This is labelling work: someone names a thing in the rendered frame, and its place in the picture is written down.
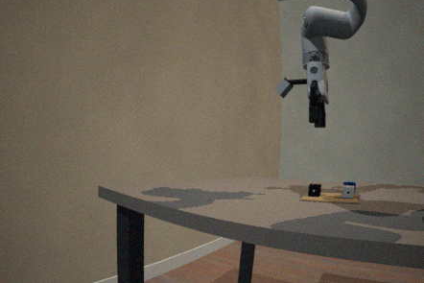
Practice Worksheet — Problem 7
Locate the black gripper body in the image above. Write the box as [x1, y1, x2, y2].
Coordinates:
[303, 60, 330, 105]

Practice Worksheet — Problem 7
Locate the white die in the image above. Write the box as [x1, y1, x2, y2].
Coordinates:
[342, 185, 355, 199]

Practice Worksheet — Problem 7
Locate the tan mat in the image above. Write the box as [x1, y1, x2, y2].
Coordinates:
[300, 193, 359, 204]

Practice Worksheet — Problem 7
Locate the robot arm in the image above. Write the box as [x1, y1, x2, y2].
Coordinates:
[274, 0, 367, 98]

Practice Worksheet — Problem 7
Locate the black die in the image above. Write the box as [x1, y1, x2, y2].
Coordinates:
[308, 184, 321, 197]

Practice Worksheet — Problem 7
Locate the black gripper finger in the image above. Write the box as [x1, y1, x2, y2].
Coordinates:
[315, 101, 325, 128]
[309, 81, 321, 123]

